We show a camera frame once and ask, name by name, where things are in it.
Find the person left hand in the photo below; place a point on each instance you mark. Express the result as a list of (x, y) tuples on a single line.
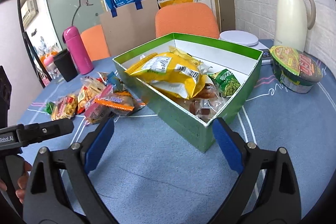
[(22, 182)]

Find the green peas snack bag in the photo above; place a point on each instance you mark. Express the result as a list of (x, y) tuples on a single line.
[(226, 82)]

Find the brown paper bag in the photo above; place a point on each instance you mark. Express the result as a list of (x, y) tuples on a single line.
[(131, 27)]

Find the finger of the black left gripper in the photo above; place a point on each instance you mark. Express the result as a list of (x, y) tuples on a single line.
[(39, 132)]

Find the pink thermos bottle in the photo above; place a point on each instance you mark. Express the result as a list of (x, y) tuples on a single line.
[(75, 45)]

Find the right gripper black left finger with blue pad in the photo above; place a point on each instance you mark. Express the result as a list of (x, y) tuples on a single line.
[(59, 189)]

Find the black cup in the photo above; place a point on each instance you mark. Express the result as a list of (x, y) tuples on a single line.
[(65, 65)]

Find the orange wafer packet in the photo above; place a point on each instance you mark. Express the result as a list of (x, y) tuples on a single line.
[(121, 103)]

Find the pink snack packet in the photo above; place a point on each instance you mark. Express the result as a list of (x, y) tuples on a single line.
[(95, 112)]

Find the yellow peanut snack packet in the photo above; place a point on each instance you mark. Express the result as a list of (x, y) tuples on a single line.
[(65, 107)]

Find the yellow chips bag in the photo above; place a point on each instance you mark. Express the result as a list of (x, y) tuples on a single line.
[(175, 73)]

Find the orange red snack packet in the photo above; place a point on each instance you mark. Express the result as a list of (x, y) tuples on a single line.
[(91, 88)]

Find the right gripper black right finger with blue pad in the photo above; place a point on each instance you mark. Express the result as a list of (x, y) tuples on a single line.
[(279, 199)]

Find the orange chair centre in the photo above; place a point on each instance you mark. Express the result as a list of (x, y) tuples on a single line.
[(186, 18)]

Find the small pink lid bottle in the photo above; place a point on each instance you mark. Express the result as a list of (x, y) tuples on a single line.
[(52, 69)]

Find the cream thermal jug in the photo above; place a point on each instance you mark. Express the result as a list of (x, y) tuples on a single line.
[(294, 18)]

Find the clear packet dark snack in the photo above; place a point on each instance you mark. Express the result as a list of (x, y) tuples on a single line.
[(206, 104)]

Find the green cardboard box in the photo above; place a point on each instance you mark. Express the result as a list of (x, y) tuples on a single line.
[(244, 62)]

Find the white kitchen scale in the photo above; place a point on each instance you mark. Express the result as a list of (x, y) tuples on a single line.
[(247, 39)]

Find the instant noodle bowl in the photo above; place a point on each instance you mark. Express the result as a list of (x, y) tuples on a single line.
[(294, 69)]

